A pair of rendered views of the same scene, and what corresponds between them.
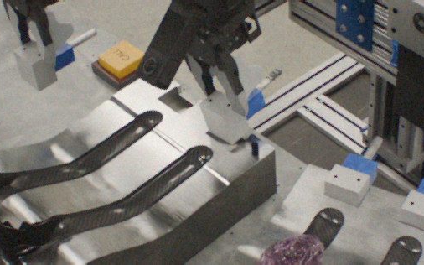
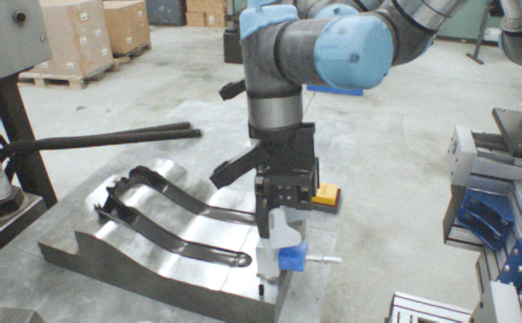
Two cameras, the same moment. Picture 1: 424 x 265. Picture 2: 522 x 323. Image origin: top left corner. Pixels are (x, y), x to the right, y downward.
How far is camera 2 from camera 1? 0.82 m
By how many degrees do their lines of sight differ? 45
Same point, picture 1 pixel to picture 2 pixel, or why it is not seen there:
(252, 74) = (288, 236)
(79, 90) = not seen: hidden behind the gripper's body
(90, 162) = (210, 212)
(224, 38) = (277, 189)
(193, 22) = (254, 155)
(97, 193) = (180, 224)
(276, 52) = not seen: hidden behind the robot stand
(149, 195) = (194, 251)
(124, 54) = (325, 191)
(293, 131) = not seen: outside the picture
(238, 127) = (267, 265)
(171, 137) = (249, 237)
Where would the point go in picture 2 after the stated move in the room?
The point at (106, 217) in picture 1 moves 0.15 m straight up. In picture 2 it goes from (159, 236) to (145, 170)
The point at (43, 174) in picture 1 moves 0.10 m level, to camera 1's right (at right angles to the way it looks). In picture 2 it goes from (179, 194) to (201, 221)
